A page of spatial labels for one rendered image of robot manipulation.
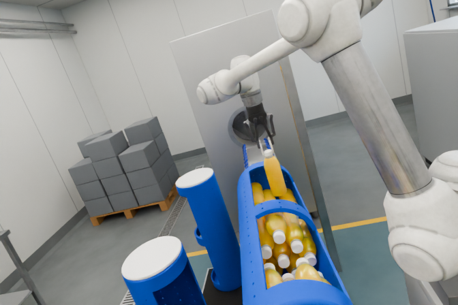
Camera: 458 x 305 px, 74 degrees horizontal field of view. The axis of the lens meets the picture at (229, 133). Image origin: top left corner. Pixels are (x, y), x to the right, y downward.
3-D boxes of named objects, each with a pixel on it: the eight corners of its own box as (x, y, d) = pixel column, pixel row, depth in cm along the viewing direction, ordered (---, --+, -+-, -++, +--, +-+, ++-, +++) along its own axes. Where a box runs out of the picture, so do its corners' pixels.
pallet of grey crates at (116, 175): (183, 183, 496) (157, 115, 467) (168, 210, 421) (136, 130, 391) (118, 199, 520) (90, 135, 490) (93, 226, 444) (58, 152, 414)
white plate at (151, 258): (109, 282, 127) (110, 285, 128) (169, 273, 121) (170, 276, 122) (137, 241, 153) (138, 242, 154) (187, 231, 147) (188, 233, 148)
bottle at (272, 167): (275, 197, 139) (264, 160, 134) (270, 191, 145) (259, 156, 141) (289, 191, 140) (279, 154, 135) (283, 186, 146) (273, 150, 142)
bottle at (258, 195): (247, 184, 149) (249, 202, 131) (261, 181, 148) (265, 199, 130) (249, 197, 151) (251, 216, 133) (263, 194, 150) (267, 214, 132)
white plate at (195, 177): (201, 165, 233) (202, 166, 234) (169, 182, 220) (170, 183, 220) (219, 171, 210) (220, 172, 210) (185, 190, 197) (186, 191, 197)
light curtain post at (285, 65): (339, 265, 235) (284, 47, 192) (342, 271, 229) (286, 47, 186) (331, 267, 235) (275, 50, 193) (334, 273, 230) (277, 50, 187)
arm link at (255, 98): (239, 93, 135) (243, 105, 137) (240, 96, 127) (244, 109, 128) (259, 87, 135) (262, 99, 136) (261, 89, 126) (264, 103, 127)
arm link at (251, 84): (250, 88, 138) (228, 98, 131) (240, 54, 134) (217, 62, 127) (266, 86, 129) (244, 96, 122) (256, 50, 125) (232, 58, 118)
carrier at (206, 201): (235, 259, 256) (207, 280, 242) (202, 166, 234) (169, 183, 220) (255, 274, 232) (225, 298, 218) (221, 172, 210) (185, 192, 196)
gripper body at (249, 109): (262, 99, 135) (267, 119, 138) (243, 105, 136) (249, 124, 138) (264, 102, 128) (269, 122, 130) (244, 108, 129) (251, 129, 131)
